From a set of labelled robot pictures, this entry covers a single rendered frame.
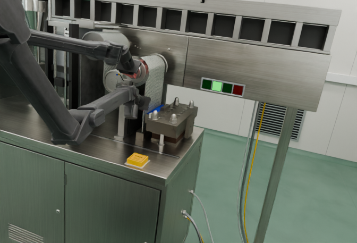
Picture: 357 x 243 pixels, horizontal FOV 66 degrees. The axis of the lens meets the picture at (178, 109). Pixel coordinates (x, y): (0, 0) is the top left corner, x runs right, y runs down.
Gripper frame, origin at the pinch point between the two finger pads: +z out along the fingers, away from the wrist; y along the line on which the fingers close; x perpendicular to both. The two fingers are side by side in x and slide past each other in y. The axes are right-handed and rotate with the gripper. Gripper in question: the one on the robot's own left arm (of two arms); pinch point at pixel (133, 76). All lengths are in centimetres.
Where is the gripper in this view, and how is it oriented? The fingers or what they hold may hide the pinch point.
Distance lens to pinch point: 134.4
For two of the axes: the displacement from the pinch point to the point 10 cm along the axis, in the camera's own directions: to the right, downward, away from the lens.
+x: 3.0, -8.6, 4.1
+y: 9.5, 2.1, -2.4
